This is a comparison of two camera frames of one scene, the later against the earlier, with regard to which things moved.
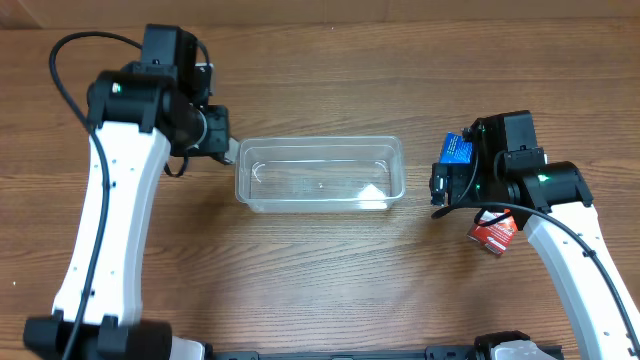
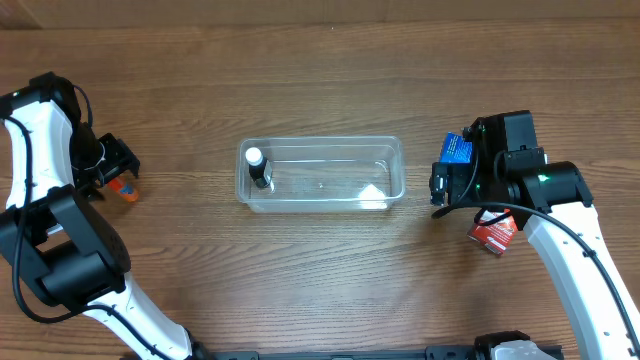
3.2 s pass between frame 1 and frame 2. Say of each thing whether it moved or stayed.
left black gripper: moved
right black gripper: stayed
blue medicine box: stayed
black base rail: stayed
